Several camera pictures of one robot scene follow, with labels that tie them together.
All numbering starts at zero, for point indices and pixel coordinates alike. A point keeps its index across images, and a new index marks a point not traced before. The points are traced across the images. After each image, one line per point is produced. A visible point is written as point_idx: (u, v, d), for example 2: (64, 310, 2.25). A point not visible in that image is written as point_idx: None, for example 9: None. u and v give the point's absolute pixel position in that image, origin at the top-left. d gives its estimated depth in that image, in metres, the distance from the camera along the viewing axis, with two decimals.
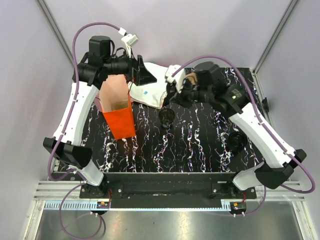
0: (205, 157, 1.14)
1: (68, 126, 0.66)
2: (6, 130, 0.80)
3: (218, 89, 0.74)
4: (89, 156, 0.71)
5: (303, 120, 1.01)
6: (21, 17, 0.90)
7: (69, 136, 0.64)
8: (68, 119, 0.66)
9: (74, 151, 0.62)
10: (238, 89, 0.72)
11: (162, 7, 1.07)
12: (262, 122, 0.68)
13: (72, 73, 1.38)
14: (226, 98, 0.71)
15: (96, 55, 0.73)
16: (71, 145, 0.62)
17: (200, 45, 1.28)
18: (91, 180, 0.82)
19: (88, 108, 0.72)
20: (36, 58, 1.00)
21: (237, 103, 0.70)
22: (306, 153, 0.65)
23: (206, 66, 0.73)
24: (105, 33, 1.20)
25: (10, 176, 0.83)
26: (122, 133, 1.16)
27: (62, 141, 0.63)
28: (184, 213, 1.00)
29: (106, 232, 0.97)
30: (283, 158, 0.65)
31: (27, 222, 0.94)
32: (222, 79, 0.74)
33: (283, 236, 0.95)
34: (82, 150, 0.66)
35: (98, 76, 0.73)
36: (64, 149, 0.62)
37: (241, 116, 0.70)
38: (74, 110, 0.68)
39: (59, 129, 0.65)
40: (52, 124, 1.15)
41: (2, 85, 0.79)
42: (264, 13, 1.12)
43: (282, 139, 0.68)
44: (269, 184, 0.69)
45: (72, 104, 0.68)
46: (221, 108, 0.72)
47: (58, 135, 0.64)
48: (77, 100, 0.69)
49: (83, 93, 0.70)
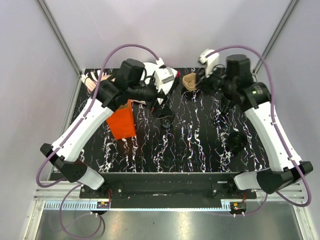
0: (205, 157, 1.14)
1: (68, 141, 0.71)
2: (5, 130, 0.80)
3: (242, 82, 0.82)
4: (82, 174, 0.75)
5: (303, 120, 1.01)
6: (21, 17, 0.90)
7: (65, 150, 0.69)
8: (70, 133, 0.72)
9: (63, 168, 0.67)
10: (261, 86, 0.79)
11: (163, 8, 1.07)
12: (275, 122, 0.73)
13: (72, 73, 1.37)
14: (247, 92, 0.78)
15: (123, 78, 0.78)
16: (62, 161, 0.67)
17: (201, 45, 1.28)
18: (88, 185, 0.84)
19: (94, 128, 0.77)
20: (36, 58, 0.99)
21: (255, 99, 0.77)
22: (312, 167, 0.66)
23: (238, 57, 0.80)
24: (105, 33, 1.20)
25: (10, 176, 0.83)
26: (122, 133, 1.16)
27: (56, 153, 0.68)
28: (184, 213, 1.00)
29: (105, 232, 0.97)
30: (285, 162, 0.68)
31: (27, 223, 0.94)
32: (250, 74, 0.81)
33: (283, 236, 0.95)
34: (74, 168, 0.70)
35: (116, 99, 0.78)
36: (56, 163, 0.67)
37: (256, 111, 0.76)
38: (79, 126, 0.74)
39: (59, 141, 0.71)
40: (52, 124, 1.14)
41: (2, 85, 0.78)
42: (265, 13, 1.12)
43: (290, 146, 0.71)
44: (266, 187, 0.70)
45: (79, 120, 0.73)
46: (239, 99, 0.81)
47: (56, 146, 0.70)
48: (86, 118, 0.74)
49: (93, 112, 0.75)
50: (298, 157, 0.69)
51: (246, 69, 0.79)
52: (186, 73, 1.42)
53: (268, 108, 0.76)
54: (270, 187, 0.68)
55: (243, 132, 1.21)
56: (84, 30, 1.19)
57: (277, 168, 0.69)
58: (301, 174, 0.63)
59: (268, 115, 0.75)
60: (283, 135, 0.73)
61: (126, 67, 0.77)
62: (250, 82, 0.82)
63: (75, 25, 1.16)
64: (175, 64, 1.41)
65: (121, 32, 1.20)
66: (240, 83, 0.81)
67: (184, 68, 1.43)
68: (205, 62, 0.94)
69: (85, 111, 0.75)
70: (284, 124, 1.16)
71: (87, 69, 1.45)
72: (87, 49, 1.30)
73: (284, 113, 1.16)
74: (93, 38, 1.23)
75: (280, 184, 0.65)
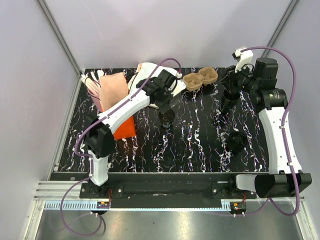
0: (206, 157, 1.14)
1: (114, 114, 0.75)
2: (6, 130, 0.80)
3: (264, 85, 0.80)
4: (110, 152, 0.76)
5: (305, 120, 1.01)
6: (21, 17, 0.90)
7: (110, 120, 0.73)
8: (117, 108, 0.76)
9: (106, 135, 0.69)
10: (280, 92, 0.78)
11: (163, 8, 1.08)
12: (283, 126, 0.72)
13: (72, 72, 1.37)
14: (264, 93, 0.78)
15: (161, 80, 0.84)
16: (106, 129, 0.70)
17: (201, 45, 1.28)
18: (95, 176, 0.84)
19: (135, 111, 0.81)
20: (36, 58, 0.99)
21: (270, 102, 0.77)
22: (311, 180, 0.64)
23: (269, 61, 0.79)
24: (106, 33, 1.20)
25: (11, 176, 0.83)
26: (122, 133, 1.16)
27: (102, 121, 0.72)
28: (184, 213, 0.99)
29: (106, 232, 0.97)
30: (283, 166, 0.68)
31: (27, 223, 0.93)
32: (274, 80, 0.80)
33: (283, 236, 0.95)
34: (111, 142, 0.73)
35: (155, 95, 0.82)
36: (100, 129, 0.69)
37: (267, 112, 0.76)
38: (124, 105, 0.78)
39: (106, 112, 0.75)
40: (52, 123, 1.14)
41: (2, 85, 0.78)
42: (265, 13, 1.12)
43: (293, 153, 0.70)
44: (260, 190, 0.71)
45: (126, 100, 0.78)
46: (254, 99, 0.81)
47: (103, 116, 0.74)
48: (132, 100, 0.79)
49: (139, 97, 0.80)
50: (298, 166, 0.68)
51: (271, 73, 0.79)
52: (186, 73, 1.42)
53: (280, 113, 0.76)
54: (264, 190, 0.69)
55: (243, 132, 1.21)
56: (84, 30, 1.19)
57: (274, 170, 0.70)
58: (295, 181, 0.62)
59: (278, 119, 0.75)
60: (289, 142, 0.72)
61: (167, 74, 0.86)
62: (272, 87, 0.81)
63: (76, 25, 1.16)
64: (175, 64, 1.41)
65: (121, 33, 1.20)
66: (261, 85, 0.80)
67: (184, 68, 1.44)
68: (239, 57, 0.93)
69: (132, 94, 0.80)
70: None
71: (87, 69, 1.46)
72: (87, 48, 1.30)
73: None
74: (94, 38, 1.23)
75: (272, 187, 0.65)
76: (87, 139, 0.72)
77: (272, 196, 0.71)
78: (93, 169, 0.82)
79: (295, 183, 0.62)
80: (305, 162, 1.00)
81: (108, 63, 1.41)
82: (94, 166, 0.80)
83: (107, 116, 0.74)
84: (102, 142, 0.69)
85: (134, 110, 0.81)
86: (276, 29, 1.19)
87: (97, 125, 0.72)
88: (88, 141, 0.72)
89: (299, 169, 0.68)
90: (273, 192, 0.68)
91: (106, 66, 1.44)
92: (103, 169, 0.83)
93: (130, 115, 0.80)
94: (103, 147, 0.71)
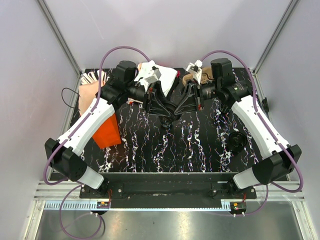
0: (205, 157, 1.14)
1: (75, 134, 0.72)
2: (6, 130, 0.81)
3: (226, 82, 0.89)
4: (84, 169, 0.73)
5: (302, 120, 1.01)
6: (21, 18, 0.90)
7: (72, 141, 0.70)
8: (77, 128, 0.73)
9: (72, 157, 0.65)
10: (243, 85, 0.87)
11: (162, 8, 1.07)
12: (257, 111, 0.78)
13: (72, 73, 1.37)
14: (229, 89, 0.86)
15: (120, 80, 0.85)
16: (69, 151, 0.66)
17: (200, 44, 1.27)
18: (89, 184, 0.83)
19: (98, 124, 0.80)
20: (36, 58, 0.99)
21: (238, 95, 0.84)
22: (301, 149, 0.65)
23: (220, 60, 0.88)
24: (105, 33, 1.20)
25: (10, 176, 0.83)
26: (105, 142, 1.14)
27: (64, 145, 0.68)
28: (184, 213, 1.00)
29: (105, 232, 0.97)
30: (273, 146, 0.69)
31: (27, 222, 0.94)
32: (232, 74, 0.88)
33: (283, 236, 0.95)
34: (80, 161, 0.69)
35: (118, 99, 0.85)
36: (63, 154, 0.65)
37: (239, 104, 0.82)
38: (86, 121, 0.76)
39: (66, 134, 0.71)
40: (52, 123, 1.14)
41: (2, 85, 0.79)
42: (265, 14, 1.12)
43: (276, 132, 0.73)
44: (263, 181, 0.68)
45: (87, 115, 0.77)
46: (223, 97, 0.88)
47: (63, 139, 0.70)
48: (93, 113, 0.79)
49: (100, 108, 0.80)
50: (284, 141, 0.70)
51: (228, 70, 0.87)
52: (186, 73, 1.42)
53: (250, 101, 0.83)
54: (266, 179, 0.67)
55: (243, 132, 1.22)
56: (84, 30, 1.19)
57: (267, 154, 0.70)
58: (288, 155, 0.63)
59: (251, 107, 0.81)
60: (268, 123, 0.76)
61: (121, 70, 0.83)
62: (233, 81, 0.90)
63: (75, 25, 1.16)
64: (175, 64, 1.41)
65: (121, 33, 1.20)
66: (224, 83, 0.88)
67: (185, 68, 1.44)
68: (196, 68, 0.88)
69: (92, 107, 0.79)
70: (284, 124, 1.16)
71: (87, 69, 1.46)
72: (86, 48, 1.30)
73: (285, 112, 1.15)
74: (93, 38, 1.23)
75: (272, 170, 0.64)
76: (56, 167, 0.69)
77: (274, 180, 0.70)
78: (81, 181, 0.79)
79: (288, 156, 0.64)
80: (303, 163, 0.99)
81: (109, 62, 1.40)
82: (82, 180, 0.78)
83: (68, 138, 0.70)
84: (69, 167, 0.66)
85: (98, 123, 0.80)
86: (275, 30, 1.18)
87: (60, 150, 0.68)
88: (58, 168, 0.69)
89: (286, 144, 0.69)
90: (274, 177, 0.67)
91: (106, 66, 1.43)
92: (92, 177, 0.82)
93: (95, 129, 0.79)
94: (72, 171, 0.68)
